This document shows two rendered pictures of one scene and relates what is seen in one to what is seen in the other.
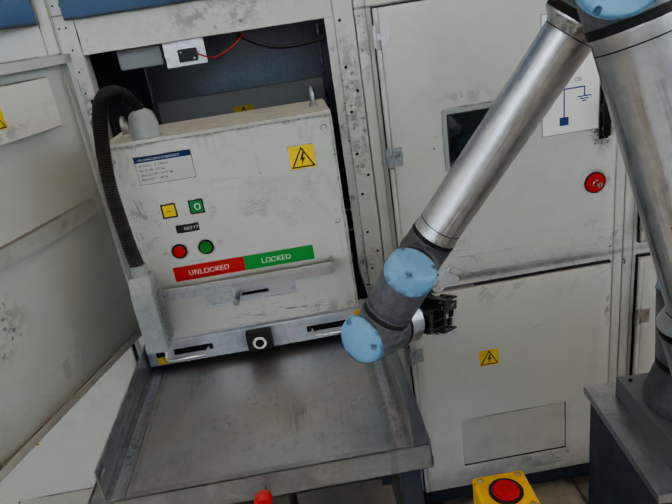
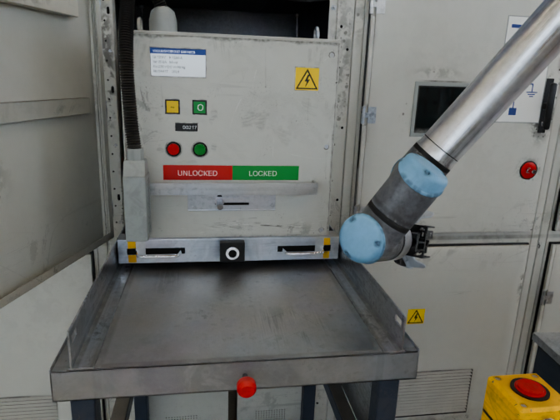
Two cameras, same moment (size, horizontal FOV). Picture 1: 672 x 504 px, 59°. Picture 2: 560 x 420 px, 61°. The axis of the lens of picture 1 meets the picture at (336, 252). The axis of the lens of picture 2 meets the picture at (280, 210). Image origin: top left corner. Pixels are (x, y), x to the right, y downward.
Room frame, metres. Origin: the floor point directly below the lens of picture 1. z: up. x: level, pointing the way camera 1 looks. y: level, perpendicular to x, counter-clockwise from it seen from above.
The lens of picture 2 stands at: (0.13, 0.23, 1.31)
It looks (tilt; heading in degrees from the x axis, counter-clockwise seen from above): 15 degrees down; 353
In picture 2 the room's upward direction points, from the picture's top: 2 degrees clockwise
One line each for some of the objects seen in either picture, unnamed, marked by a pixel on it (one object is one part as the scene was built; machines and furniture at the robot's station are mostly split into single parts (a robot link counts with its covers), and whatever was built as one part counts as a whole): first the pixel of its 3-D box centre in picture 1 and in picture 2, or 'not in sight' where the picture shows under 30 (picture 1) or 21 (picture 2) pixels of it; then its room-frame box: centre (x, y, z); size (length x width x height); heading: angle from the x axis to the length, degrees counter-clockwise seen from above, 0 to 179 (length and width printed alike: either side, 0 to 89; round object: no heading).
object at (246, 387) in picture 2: (263, 495); (246, 383); (0.81, 0.19, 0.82); 0.04 x 0.03 x 0.03; 2
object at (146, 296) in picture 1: (151, 310); (137, 198); (1.17, 0.42, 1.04); 0.08 x 0.05 x 0.17; 2
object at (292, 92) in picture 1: (245, 117); not in sight; (2.13, 0.24, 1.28); 0.58 x 0.02 x 0.19; 92
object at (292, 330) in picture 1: (260, 332); (231, 246); (1.27, 0.21, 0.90); 0.54 x 0.05 x 0.06; 92
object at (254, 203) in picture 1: (238, 237); (232, 146); (1.25, 0.21, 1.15); 0.48 x 0.01 x 0.48; 92
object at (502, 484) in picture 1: (506, 492); (529, 391); (0.66, -0.19, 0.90); 0.04 x 0.04 x 0.02
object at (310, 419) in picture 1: (266, 379); (233, 289); (1.18, 0.21, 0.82); 0.68 x 0.62 x 0.06; 2
